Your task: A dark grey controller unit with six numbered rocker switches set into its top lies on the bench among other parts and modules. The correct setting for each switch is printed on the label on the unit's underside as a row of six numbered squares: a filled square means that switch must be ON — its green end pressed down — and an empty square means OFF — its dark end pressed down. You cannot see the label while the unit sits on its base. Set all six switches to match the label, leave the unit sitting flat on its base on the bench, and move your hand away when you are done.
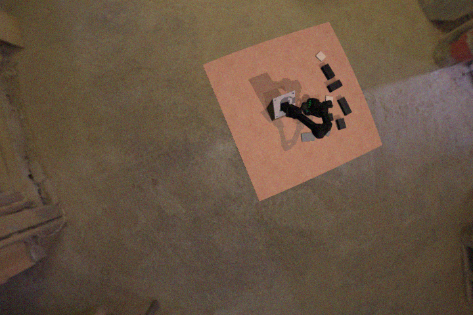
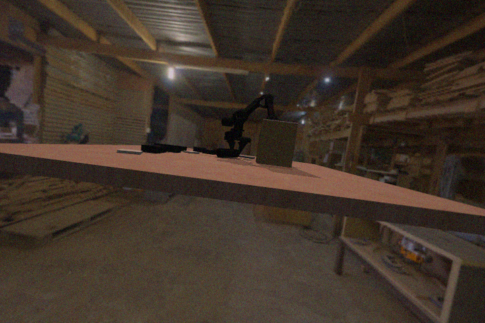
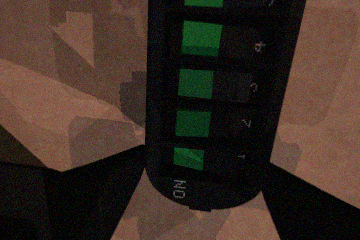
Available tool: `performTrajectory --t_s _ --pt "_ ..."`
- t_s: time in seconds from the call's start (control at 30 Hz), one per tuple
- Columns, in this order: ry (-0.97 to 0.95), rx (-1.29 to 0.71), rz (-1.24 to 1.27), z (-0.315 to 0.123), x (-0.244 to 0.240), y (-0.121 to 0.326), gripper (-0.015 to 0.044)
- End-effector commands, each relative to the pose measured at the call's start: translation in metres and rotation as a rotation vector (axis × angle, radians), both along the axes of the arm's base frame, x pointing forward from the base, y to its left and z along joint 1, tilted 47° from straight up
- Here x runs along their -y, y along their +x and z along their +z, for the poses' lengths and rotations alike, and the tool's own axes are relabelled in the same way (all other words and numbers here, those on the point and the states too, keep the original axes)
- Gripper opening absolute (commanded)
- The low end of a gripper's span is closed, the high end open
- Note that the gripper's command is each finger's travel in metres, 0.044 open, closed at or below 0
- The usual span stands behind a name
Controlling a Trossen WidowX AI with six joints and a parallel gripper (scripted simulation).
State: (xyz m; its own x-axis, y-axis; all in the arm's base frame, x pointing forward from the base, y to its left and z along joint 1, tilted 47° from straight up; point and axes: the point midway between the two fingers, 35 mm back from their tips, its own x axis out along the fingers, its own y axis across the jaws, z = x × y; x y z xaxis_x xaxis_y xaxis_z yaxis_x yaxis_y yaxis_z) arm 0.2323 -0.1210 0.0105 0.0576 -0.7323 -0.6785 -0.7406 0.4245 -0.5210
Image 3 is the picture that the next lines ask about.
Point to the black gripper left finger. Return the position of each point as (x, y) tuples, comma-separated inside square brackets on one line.
[(83, 203)]

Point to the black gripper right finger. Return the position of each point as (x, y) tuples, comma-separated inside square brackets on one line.
[(301, 211)]

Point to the dark grey controller unit with green switches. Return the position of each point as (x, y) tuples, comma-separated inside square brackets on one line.
[(217, 72)]

